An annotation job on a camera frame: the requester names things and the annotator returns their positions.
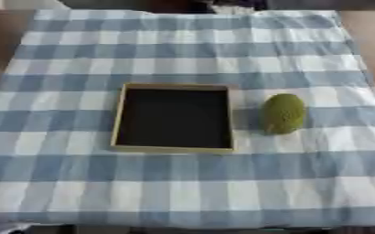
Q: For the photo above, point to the tan cardboard box black inside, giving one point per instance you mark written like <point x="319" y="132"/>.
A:
<point x="175" y="119"/>

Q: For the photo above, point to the green oval toy fruit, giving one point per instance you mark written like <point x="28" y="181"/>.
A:
<point x="283" y="114"/>

